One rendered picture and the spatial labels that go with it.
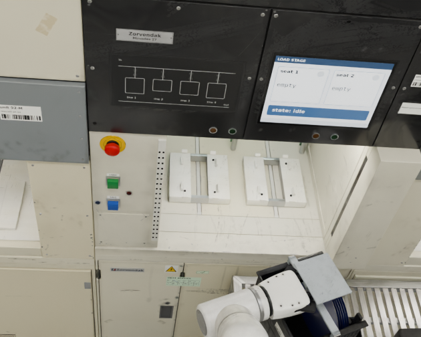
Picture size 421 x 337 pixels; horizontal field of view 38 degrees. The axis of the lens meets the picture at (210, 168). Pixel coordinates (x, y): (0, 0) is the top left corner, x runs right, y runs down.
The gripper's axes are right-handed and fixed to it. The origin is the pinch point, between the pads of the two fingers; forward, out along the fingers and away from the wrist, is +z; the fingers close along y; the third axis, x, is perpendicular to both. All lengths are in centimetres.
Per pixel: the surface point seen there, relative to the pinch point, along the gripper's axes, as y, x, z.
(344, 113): -28.8, 26.6, 16.7
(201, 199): -58, -36, -3
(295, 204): -46, -36, 28
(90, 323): -53, -90, -45
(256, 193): -54, -35, 16
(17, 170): -93, -40, -59
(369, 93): -27.3, 33.7, 20.6
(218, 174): -66, -35, 7
